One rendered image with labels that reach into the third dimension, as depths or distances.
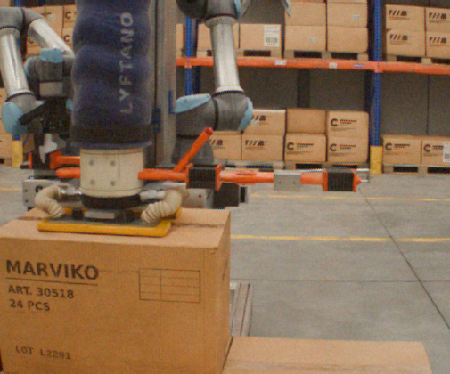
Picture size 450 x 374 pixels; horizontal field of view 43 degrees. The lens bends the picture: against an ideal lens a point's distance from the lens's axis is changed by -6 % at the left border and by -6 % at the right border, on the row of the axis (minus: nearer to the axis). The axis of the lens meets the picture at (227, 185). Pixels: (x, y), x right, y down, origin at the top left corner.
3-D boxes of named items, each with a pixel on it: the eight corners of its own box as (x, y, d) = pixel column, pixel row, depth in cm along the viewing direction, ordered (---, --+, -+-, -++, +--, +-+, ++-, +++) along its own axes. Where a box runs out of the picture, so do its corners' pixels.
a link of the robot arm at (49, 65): (55, 49, 188) (67, 47, 182) (55, 82, 190) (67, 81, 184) (34, 49, 183) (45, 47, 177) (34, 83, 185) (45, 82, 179)
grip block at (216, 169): (184, 190, 155) (184, 166, 154) (191, 183, 164) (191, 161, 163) (217, 191, 154) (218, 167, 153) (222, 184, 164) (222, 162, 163)
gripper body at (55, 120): (62, 134, 183) (61, 95, 181) (37, 134, 184) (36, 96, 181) (69, 132, 190) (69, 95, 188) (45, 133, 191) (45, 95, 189)
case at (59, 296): (3, 373, 152) (-14, 235, 145) (50, 320, 192) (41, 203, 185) (217, 394, 148) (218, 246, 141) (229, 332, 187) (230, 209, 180)
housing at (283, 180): (273, 191, 154) (274, 173, 154) (273, 186, 161) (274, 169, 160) (300, 191, 154) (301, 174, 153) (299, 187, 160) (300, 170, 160)
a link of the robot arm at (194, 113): (170, 132, 212) (170, 93, 209) (207, 131, 217) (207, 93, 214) (180, 135, 201) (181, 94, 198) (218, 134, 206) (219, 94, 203)
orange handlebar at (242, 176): (19, 179, 160) (18, 166, 160) (56, 165, 190) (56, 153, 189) (362, 189, 153) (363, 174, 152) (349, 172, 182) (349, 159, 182)
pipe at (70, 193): (38, 215, 151) (36, 193, 150) (69, 197, 176) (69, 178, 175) (165, 221, 149) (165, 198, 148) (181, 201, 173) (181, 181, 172)
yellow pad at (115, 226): (36, 230, 150) (35, 211, 149) (50, 222, 160) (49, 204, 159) (163, 237, 147) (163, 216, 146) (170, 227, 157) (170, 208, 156)
